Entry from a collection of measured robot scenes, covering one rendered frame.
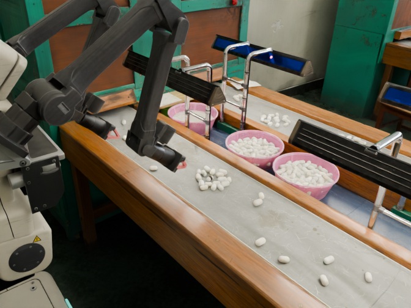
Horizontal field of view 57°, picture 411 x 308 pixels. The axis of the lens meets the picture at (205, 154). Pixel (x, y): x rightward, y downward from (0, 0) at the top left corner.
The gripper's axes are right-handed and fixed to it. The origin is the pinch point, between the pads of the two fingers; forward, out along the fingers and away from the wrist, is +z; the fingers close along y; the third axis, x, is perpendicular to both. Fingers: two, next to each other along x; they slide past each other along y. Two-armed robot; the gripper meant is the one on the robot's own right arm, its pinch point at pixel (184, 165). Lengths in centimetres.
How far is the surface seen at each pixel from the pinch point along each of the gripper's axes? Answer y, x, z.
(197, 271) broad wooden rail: -25.4, 26.7, 3.6
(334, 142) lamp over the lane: -46, -29, -3
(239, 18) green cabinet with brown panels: 83, -91, 66
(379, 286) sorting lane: -70, -1, 18
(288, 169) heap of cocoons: -15.1, -19.8, 41.1
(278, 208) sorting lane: -29.2, -4.2, 22.8
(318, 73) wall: 148, -156, 289
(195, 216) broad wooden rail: -16.1, 12.1, -0.1
